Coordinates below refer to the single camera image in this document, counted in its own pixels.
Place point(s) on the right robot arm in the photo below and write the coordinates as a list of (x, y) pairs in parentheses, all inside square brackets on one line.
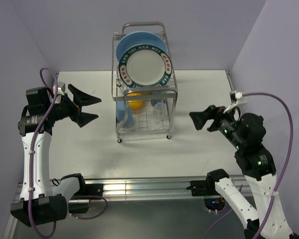
[(266, 220)]

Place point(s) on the clear drinking glass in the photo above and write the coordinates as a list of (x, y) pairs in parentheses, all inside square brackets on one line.
[(160, 111)]

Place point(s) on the blue white mug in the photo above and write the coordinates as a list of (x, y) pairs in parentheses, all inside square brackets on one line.
[(154, 101)]

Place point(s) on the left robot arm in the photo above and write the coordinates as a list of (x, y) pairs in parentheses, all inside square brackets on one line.
[(40, 202)]

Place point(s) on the steel wire dish rack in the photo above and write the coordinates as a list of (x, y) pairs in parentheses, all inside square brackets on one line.
[(144, 122)]

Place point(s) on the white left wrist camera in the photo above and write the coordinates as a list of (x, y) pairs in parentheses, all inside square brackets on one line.
[(59, 89)]

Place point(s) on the yellow ribbed bowl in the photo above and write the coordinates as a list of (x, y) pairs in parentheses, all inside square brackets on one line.
[(135, 104)]

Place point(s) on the white plate green rim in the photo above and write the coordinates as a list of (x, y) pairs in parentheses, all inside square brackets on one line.
[(145, 65)]

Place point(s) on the aluminium mounting rail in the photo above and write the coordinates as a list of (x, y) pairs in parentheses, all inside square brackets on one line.
[(145, 189)]

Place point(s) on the blue plastic cup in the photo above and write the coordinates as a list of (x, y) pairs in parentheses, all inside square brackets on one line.
[(120, 114)]

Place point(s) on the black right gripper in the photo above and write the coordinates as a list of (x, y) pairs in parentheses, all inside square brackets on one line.
[(199, 117)]

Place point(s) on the light blue plate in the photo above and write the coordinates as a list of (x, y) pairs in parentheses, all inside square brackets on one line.
[(129, 44)]

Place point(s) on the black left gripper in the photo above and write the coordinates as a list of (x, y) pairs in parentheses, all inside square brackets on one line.
[(80, 99)]

